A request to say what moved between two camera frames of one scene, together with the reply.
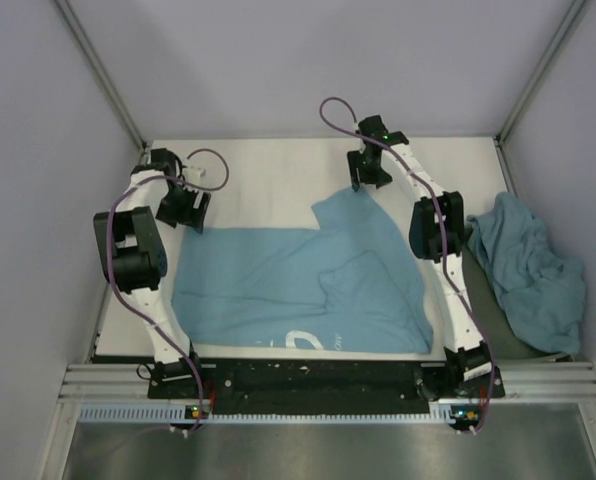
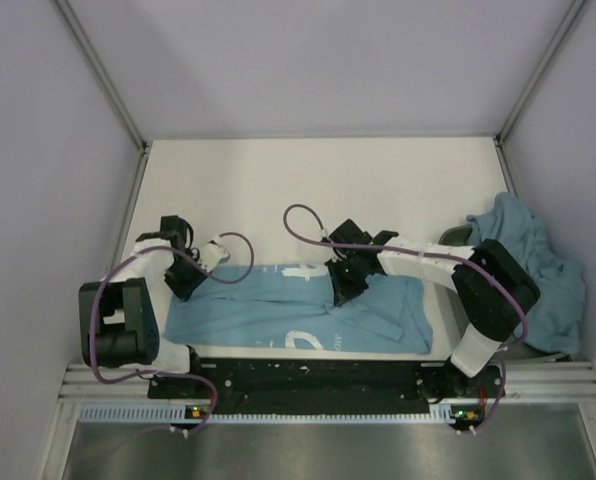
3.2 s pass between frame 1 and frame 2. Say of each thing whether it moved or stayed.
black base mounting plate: stayed
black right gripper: moved
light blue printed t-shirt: moved
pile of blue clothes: stayed
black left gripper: moved
